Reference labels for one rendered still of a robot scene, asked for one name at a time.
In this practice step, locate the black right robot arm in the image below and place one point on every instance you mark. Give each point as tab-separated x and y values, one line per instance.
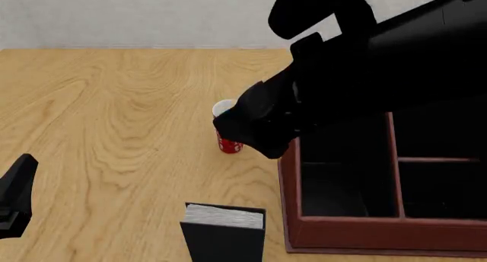
418	59

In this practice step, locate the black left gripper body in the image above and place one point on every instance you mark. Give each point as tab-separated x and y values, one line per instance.
11	222

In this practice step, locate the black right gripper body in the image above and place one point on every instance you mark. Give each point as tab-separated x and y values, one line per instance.
304	82

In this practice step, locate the black book with white pages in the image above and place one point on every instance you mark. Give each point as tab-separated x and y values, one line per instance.
224	239

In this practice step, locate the red mug with white inside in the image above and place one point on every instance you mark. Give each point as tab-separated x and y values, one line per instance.
230	146

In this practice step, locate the red-brown desk caddy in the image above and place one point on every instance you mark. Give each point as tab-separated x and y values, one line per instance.
342	233

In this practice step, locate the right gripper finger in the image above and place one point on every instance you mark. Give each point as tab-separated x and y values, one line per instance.
251	110
275	143

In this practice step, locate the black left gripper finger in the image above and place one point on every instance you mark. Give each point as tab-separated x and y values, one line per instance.
19	185

